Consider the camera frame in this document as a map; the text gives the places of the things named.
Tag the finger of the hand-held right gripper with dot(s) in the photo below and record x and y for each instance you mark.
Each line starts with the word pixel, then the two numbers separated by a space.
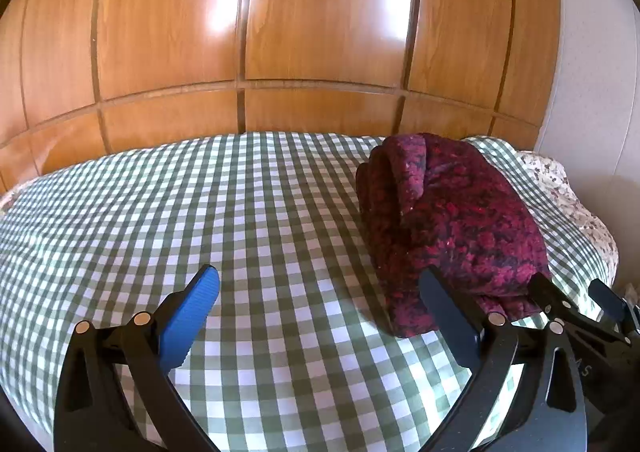
pixel 607 299
pixel 550 294

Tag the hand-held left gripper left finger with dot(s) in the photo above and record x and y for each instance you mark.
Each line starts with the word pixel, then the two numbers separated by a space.
pixel 192 312

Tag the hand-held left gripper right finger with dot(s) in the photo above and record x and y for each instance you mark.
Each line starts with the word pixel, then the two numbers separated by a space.
pixel 450 319

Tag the dark red patterned pants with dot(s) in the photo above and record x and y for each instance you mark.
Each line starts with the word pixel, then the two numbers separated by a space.
pixel 450 212

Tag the green checked bed sheet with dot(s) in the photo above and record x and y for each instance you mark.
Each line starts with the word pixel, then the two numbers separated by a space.
pixel 200 212

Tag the floral bed sheet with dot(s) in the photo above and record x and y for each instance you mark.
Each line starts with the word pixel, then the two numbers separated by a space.
pixel 565 192

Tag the wooden wardrobe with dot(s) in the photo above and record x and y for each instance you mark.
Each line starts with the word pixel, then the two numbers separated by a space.
pixel 300 22

